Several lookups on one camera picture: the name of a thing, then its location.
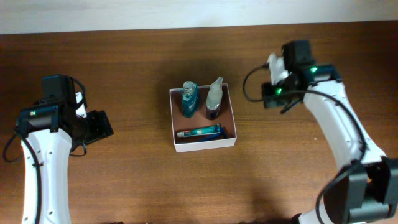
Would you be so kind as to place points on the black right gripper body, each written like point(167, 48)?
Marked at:
point(273, 97)

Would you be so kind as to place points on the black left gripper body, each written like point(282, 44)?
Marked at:
point(98, 127)

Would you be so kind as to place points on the purple spray bottle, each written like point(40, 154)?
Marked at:
point(213, 100)

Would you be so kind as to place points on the teal toothpaste tube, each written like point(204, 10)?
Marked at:
point(209, 130)

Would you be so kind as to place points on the teal mouthwash bottle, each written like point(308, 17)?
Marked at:
point(189, 99)

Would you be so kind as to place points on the blue disposable razor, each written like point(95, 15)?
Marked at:
point(213, 137)

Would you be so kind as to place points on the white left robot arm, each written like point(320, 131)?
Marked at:
point(48, 139)

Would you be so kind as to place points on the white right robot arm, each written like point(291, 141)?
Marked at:
point(365, 188)

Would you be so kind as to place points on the white cardboard box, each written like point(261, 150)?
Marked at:
point(199, 120)

